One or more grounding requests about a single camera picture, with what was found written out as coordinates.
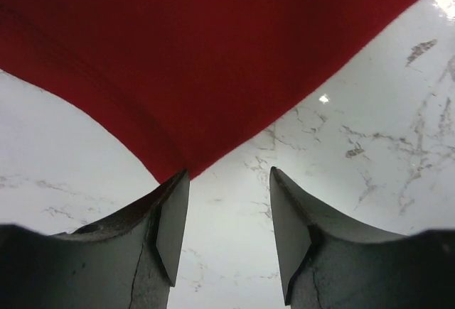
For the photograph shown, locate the dark red t shirt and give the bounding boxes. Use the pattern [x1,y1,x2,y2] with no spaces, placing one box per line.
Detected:
[1,0,418,182]

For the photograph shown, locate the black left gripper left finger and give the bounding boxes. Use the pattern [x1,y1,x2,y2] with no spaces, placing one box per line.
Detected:
[1,170,189,308]

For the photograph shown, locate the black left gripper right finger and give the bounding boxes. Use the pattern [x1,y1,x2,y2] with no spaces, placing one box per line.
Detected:
[269,168,454,308]

